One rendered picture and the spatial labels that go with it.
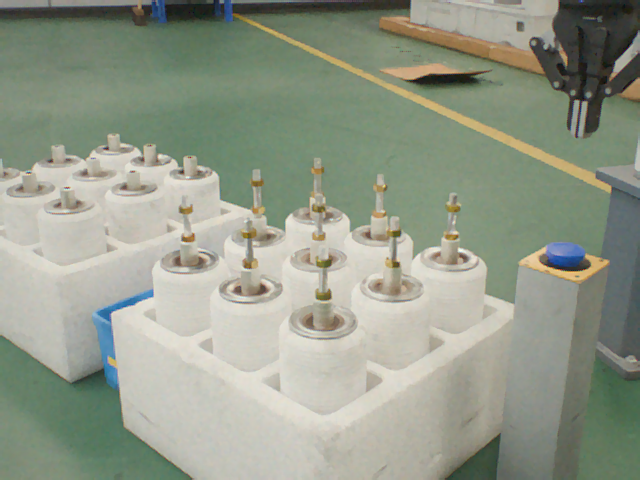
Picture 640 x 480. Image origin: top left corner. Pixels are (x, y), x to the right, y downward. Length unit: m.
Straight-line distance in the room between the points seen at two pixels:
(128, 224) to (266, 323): 0.45
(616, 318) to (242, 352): 0.64
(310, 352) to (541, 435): 0.29
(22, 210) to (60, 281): 0.18
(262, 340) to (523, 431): 0.32
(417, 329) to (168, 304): 0.31
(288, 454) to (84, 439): 0.38
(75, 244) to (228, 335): 0.40
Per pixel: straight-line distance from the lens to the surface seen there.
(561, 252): 0.82
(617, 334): 1.28
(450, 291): 0.94
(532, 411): 0.89
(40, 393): 1.22
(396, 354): 0.88
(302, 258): 0.96
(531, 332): 0.85
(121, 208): 1.24
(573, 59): 0.78
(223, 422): 0.89
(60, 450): 1.10
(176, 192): 1.31
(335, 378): 0.79
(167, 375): 0.95
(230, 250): 1.02
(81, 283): 1.17
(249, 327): 0.86
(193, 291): 0.94
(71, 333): 1.19
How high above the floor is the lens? 0.63
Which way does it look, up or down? 22 degrees down
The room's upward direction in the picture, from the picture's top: straight up
